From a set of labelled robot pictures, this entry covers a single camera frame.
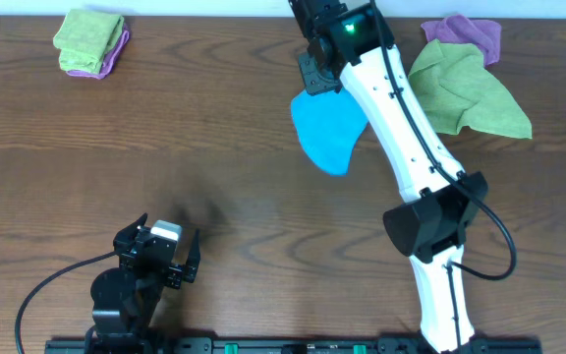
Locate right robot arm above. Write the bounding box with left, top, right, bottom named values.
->
left=290, top=0, right=487, bottom=353

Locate blue microfiber cloth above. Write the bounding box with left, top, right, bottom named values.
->
left=290, top=89, right=368, bottom=176

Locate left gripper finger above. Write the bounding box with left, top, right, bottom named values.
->
left=183, top=229, right=199, bottom=282
left=113, top=213, right=146, bottom=251

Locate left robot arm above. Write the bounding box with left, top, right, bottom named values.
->
left=83, top=214, right=200, bottom=353

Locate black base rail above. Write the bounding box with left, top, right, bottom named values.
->
left=44, top=335, right=543, bottom=354

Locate folded purple cloth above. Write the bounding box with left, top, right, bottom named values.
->
left=66, top=24, right=131, bottom=80

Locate folded green cloth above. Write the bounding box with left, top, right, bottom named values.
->
left=53, top=9, right=124, bottom=75

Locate crumpled green cloth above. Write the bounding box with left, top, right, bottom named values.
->
left=409, top=39, right=533, bottom=140

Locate crumpled purple cloth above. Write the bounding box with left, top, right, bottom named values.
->
left=421, top=15, right=502, bottom=66

